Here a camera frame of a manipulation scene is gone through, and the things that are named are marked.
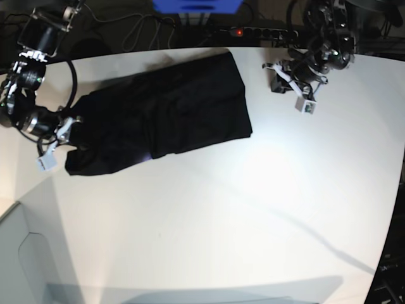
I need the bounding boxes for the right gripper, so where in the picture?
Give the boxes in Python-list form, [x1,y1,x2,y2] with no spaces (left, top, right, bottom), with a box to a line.
[27,113,83,152]

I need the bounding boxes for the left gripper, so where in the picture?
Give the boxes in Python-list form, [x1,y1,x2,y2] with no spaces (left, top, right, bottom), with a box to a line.
[262,60,328,98]

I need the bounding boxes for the black T-shirt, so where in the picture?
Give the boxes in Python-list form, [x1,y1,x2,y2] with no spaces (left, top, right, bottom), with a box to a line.
[65,52,252,176]

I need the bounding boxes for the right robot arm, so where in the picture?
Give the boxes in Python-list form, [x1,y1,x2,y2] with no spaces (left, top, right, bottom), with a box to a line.
[1,1,85,156]

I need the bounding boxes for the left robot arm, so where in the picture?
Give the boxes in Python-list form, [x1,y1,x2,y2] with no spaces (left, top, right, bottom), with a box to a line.
[263,1,354,101]

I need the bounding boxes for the blue box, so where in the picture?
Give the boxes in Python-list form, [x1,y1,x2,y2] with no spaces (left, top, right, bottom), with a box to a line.
[153,0,243,14]

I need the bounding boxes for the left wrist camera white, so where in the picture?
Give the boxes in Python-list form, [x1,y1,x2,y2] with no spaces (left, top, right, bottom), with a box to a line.
[295,98,318,115]

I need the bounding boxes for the white power strip red switch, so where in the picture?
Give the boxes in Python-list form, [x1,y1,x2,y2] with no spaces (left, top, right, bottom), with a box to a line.
[230,27,299,41]

